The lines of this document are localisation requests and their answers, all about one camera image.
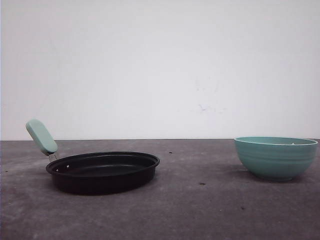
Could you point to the black frying pan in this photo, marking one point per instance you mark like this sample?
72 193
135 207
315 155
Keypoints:
94 173

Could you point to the teal ceramic bowl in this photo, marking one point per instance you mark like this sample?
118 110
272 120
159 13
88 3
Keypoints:
276 158

